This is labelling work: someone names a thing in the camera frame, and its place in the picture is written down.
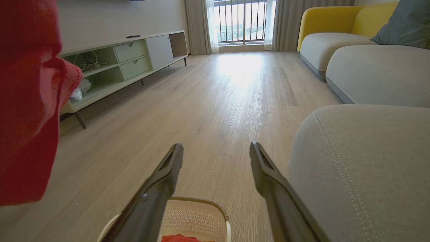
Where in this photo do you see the yellow sofa backrest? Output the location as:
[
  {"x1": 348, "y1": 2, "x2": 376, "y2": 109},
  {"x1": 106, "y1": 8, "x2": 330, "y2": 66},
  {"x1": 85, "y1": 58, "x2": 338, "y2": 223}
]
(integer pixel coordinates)
[{"x1": 297, "y1": 2, "x2": 399, "y2": 51}]

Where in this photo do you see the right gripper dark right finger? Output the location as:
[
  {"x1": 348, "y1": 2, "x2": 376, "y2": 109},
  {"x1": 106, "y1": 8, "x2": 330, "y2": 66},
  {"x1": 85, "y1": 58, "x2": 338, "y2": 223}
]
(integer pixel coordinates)
[{"x1": 249, "y1": 142, "x2": 332, "y2": 242}]

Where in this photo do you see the blue-grey throw cushion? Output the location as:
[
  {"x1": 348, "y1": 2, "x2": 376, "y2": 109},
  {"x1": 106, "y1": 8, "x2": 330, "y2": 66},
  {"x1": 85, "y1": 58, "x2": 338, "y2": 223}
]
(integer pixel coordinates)
[{"x1": 370, "y1": 0, "x2": 430, "y2": 50}]

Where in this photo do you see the cream perforated laundry basket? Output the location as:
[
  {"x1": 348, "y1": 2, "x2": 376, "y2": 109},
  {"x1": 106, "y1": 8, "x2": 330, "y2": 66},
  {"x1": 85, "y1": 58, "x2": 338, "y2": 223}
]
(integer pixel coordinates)
[{"x1": 97, "y1": 197, "x2": 232, "y2": 242}]

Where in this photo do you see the grey sofa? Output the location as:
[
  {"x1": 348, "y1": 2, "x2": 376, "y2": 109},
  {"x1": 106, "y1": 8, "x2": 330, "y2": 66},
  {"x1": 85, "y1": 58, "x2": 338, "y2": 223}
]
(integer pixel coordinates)
[{"x1": 289, "y1": 104, "x2": 430, "y2": 242}]

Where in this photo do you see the white sheer curtain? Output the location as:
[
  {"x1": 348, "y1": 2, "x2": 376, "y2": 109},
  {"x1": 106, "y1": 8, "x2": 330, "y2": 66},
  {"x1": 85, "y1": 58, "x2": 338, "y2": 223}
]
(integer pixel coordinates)
[
  {"x1": 263, "y1": 0, "x2": 277, "y2": 51},
  {"x1": 205, "y1": 0, "x2": 220, "y2": 54}
]

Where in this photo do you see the red clothing item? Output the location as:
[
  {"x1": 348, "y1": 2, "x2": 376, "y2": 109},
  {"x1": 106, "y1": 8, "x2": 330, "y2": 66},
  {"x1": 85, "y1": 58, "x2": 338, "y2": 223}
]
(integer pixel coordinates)
[
  {"x1": 161, "y1": 234, "x2": 203, "y2": 242},
  {"x1": 0, "y1": 0, "x2": 83, "y2": 206}
]

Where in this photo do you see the tangle of white cables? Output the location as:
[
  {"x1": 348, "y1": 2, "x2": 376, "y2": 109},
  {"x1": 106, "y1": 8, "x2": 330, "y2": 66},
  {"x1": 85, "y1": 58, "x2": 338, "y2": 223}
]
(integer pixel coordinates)
[{"x1": 72, "y1": 52, "x2": 110, "y2": 73}]

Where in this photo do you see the black balcony railing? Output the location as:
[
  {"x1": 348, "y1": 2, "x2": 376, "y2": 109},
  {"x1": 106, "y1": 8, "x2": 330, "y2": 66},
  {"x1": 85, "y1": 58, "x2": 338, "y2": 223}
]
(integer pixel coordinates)
[{"x1": 214, "y1": 0, "x2": 268, "y2": 43}]

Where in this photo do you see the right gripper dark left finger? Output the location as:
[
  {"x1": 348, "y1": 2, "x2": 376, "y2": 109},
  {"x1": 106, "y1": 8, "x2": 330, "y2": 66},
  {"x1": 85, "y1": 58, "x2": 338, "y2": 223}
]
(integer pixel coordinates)
[{"x1": 102, "y1": 143, "x2": 184, "y2": 242}]

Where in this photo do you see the pale green TV cabinet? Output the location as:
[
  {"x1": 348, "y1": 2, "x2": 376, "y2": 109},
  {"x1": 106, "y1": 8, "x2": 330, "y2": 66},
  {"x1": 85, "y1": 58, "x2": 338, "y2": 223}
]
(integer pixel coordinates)
[{"x1": 59, "y1": 30, "x2": 189, "y2": 130}]

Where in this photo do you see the white plastic bag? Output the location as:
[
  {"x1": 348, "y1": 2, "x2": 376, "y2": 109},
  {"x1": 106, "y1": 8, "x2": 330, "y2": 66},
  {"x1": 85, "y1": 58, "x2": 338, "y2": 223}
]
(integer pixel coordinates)
[{"x1": 70, "y1": 78, "x2": 92, "y2": 102}]

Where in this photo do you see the grey window curtain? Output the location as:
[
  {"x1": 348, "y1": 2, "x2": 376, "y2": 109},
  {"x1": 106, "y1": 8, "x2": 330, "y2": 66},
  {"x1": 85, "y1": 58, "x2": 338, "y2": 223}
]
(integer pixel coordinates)
[{"x1": 272, "y1": 0, "x2": 357, "y2": 52}]

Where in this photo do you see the beige window curtain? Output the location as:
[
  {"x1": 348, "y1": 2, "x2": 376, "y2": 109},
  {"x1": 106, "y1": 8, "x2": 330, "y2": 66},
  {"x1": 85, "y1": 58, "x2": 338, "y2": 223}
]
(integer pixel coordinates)
[{"x1": 184, "y1": 0, "x2": 212, "y2": 56}]

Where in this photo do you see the grey sofa seat section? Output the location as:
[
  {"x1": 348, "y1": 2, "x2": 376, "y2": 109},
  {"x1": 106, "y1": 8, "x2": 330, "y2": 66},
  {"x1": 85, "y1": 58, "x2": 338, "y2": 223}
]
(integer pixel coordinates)
[
  {"x1": 325, "y1": 45, "x2": 430, "y2": 108},
  {"x1": 299, "y1": 32, "x2": 378, "y2": 80}
]

